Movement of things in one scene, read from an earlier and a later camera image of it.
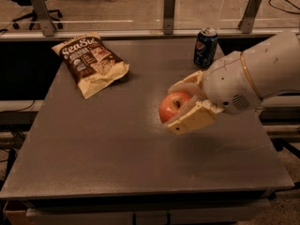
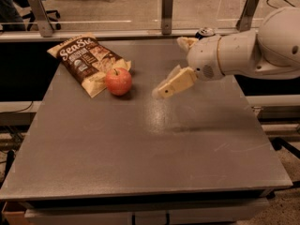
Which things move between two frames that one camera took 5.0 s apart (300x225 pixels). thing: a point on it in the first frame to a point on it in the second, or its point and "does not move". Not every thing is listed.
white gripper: [230, 83] to [203, 57]
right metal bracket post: [250, 11] does not move
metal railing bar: [132, 32] does not move
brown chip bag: [95, 66] does not move
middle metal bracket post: [169, 12] does not move
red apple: [172, 104] to [118, 81]
